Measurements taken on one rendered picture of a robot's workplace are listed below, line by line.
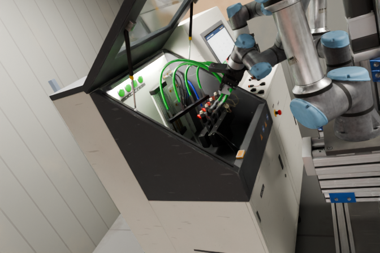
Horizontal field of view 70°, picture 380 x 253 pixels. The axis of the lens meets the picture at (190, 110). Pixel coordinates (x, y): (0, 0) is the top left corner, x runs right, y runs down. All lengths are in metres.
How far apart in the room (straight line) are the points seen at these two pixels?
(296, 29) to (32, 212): 2.26
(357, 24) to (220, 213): 0.98
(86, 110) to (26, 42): 1.44
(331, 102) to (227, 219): 0.78
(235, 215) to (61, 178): 1.72
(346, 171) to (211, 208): 0.63
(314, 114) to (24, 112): 2.19
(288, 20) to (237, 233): 1.02
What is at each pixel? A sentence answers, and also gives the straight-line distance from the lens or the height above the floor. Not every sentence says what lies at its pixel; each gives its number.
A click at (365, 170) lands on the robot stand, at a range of 1.15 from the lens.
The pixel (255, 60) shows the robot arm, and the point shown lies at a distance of 1.12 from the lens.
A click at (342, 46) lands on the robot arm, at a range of 1.46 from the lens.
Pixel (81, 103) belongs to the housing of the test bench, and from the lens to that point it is 1.42.
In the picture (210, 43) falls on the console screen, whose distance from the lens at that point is 1.93.
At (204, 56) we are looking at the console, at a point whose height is 1.31.
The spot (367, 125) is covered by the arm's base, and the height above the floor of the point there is 1.09.
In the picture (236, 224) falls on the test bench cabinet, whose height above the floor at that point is 0.65.
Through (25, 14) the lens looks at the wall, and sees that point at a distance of 2.88.
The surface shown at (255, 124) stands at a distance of 1.51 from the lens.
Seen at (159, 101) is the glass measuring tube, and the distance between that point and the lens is 1.62.
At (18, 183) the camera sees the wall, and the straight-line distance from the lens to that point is 2.49.
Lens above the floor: 1.63
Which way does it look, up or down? 20 degrees down
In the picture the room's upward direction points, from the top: 23 degrees counter-clockwise
